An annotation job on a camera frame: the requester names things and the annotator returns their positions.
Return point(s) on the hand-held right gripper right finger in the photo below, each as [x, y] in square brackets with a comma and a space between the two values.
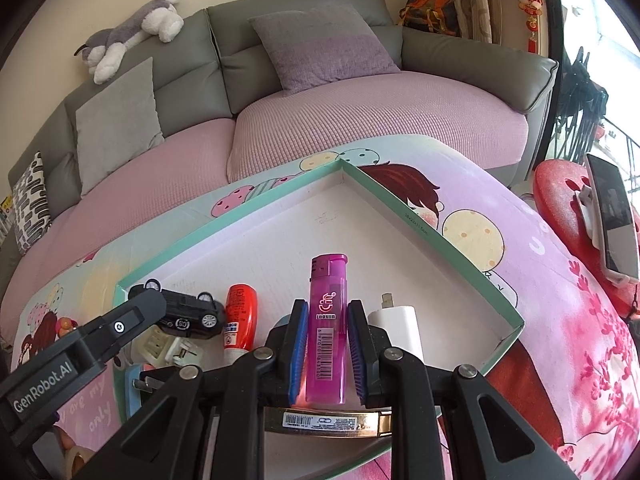
[356, 345]

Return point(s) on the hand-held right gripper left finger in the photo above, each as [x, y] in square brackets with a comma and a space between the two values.
[299, 340]

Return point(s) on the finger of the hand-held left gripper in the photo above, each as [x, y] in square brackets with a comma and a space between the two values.
[125, 325]

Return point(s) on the purple lighter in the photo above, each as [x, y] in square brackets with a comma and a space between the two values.
[327, 320]

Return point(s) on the white phone stand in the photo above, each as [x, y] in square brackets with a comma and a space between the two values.
[155, 347]

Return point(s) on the white charger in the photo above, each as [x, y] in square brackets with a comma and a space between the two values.
[395, 325]

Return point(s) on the black charger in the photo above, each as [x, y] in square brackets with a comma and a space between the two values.
[160, 374]

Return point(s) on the black toy car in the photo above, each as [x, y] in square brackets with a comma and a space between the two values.
[185, 310]

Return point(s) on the red and white tube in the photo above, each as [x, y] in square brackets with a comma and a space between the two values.
[240, 310]

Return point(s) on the gold metal lighter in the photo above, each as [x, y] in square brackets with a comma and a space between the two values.
[325, 420]

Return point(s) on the teal cardboard box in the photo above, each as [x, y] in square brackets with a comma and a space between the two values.
[300, 230]

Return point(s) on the white wrist band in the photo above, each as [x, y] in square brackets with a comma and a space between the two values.
[75, 456]

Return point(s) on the black and white patterned pillow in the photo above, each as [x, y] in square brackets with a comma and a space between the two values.
[30, 205]

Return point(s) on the light grey pillow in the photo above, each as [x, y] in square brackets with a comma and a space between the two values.
[115, 130]

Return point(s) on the printed cartoon blanket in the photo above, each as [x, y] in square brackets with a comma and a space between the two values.
[550, 310]

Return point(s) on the pink sofa seat cover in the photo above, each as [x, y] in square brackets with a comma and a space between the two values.
[350, 115]

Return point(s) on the red round stool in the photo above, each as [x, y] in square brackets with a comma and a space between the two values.
[560, 200]

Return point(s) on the white clip phone holder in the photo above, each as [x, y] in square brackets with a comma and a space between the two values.
[587, 205]

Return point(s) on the grey sofa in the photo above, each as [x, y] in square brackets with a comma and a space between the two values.
[190, 50]

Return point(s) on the smartphone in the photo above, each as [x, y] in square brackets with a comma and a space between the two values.
[612, 210]

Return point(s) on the grey purple pillow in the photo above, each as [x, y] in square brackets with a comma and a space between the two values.
[320, 45]

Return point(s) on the grey husky plush toy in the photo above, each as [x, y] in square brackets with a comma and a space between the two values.
[145, 20]

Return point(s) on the dark clothes rack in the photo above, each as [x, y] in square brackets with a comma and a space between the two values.
[575, 100]

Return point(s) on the orange bag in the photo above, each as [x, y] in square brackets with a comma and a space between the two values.
[430, 5]

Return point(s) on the patterned curtain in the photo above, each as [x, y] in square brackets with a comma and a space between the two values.
[480, 0]

